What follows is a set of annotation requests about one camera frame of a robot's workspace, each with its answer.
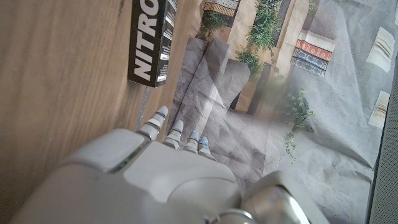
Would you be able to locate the black Nitro box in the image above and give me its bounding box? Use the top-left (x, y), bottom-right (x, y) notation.
top-left (127, 0), bottom-right (178, 88)

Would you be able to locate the printed backdrop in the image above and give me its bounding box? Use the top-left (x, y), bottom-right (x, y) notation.
top-left (166, 0), bottom-right (398, 224)

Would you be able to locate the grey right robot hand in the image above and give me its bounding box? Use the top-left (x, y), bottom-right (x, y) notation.
top-left (9, 105), bottom-right (330, 224)

